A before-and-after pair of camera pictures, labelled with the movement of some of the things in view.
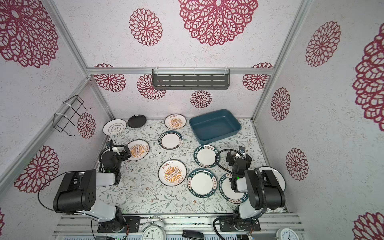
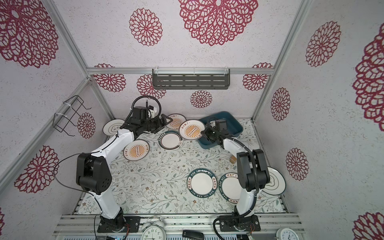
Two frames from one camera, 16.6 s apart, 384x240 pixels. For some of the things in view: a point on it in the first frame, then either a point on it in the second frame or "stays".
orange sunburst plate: x=139 y=149 stays
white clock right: x=286 y=234 stays
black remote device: x=192 y=234 stays
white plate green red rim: x=170 y=140 stays
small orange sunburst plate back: x=175 y=121 stays
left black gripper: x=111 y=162 -> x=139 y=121
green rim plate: x=202 y=183 stays
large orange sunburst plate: x=172 y=172 -> x=191 y=129
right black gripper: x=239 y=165 -> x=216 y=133
